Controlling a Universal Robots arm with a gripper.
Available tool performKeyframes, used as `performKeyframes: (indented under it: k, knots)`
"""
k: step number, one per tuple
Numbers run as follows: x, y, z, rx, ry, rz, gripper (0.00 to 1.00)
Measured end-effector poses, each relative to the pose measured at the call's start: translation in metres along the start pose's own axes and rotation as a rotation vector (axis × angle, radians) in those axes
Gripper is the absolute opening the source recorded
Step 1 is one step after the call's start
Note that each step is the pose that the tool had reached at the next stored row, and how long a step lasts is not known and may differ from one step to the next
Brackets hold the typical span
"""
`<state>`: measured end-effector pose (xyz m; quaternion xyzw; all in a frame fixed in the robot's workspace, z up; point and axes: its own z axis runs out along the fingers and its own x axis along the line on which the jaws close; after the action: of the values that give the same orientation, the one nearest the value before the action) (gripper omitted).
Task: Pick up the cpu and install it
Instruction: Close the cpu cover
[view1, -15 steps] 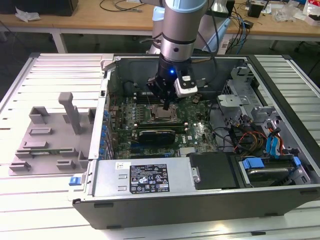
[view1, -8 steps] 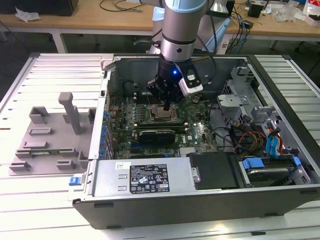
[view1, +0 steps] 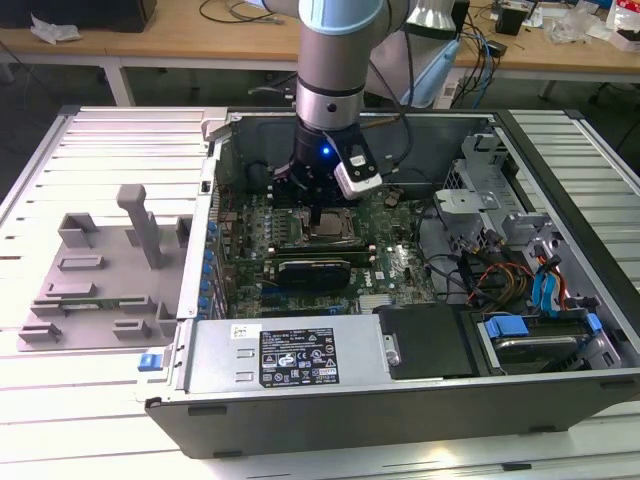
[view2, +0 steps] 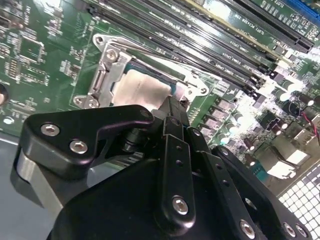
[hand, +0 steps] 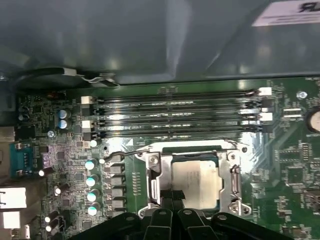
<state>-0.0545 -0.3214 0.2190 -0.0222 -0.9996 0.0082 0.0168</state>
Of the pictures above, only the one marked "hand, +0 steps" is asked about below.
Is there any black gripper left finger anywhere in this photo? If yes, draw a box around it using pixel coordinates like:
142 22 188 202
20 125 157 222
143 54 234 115
71 190 174 240

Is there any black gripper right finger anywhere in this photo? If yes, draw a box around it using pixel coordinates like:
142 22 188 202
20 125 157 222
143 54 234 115
172 190 287 240

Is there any silver topped CPU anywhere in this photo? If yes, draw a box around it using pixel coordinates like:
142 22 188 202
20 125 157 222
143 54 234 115
172 159 221 210

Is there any metal socket cover frame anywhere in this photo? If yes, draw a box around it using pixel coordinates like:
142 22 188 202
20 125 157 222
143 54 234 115
159 146 236 211

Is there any thin wire locking lever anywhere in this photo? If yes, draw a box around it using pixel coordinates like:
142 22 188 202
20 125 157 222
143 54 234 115
103 149 156 161

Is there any CPU socket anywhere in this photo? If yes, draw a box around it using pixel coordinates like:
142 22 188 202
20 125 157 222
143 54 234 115
134 139 252 217

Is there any RAM slot with white latches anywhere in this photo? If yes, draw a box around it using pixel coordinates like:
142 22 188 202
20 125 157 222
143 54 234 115
81 111 274 133
81 87 273 104

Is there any green motherboard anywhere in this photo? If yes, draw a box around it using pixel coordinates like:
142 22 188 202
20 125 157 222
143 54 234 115
0 77 320 240

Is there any round coin cell battery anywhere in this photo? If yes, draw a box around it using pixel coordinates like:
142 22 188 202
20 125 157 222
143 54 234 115
306 109 320 133

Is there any black rear fan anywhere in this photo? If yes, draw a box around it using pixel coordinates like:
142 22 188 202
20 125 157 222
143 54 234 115
14 66 85 90

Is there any black open PC case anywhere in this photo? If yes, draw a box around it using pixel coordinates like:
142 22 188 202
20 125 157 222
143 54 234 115
0 0 320 121

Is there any white case sticker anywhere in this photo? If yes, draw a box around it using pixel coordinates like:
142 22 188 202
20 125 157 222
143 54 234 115
251 0 320 27

